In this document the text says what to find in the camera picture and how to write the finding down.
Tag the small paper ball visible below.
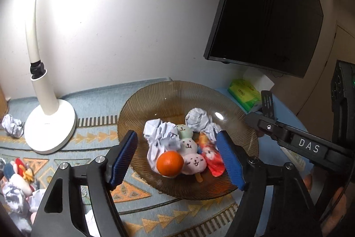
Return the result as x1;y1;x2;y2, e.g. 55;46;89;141
202;122;222;144

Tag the orange fruit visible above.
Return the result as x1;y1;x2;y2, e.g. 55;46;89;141
156;151;184;177

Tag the large paper sheet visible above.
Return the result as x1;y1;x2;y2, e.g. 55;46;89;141
143;118;181;173

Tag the red orange cartoon plush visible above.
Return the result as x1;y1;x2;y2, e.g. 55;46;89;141
197;132;225;177

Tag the pink white green dango plush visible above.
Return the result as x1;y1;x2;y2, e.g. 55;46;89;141
177;125;207;183

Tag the person's right hand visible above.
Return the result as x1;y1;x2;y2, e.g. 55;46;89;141
302;173;349;237

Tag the green tissue pack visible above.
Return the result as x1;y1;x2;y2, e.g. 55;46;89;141
227;79;261;112

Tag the patterned blue woven mat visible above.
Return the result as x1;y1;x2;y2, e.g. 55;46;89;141
1;81;242;236

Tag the white desk lamp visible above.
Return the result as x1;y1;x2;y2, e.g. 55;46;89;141
24;0;76;155

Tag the amber ribbed glass bowl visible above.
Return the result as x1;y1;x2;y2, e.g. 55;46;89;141
117;81;259;200

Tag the white duck plush toy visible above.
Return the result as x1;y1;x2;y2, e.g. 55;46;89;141
1;158;37;197

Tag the black monitor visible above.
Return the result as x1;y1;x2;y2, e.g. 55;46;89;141
204;0;323;78

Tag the white crumpled paper by lamp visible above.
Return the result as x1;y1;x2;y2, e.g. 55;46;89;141
1;114;25;139

